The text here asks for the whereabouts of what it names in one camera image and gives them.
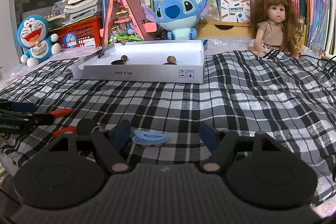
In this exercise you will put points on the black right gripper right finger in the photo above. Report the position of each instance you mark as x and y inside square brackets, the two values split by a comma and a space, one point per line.
[221, 147]

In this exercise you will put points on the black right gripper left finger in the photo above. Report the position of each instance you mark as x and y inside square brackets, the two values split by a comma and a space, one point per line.
[107, 145]

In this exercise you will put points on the light blue plastic clip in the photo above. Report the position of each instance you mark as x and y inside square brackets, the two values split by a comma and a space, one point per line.
[148, 139]

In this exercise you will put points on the black white plaid cloth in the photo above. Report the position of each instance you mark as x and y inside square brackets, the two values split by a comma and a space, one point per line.
[291, 99]

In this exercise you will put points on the Doraemon plush toy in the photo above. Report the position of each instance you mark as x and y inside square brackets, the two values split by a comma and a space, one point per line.
[32, 36]

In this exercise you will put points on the white shallow cardboard box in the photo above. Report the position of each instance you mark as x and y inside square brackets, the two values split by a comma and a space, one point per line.
[147, 62]

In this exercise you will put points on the red plastic crate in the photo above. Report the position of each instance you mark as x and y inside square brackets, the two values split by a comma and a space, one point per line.
[85, 33]

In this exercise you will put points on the wooden drawer box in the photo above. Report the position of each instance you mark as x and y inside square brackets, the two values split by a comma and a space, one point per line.
[216, 29]

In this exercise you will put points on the pink triangular diorama house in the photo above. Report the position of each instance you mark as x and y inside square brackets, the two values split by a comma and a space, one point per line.
[125, 21]

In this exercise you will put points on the brown haired baby doll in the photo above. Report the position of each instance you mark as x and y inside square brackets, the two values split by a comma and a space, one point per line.
[275, 27]

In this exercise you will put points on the white patterned box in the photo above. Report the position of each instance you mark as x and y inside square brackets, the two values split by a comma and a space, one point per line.
[237, 11]

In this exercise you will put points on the blue Stitch plush toy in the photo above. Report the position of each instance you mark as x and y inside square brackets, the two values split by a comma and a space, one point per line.
[178, 17]

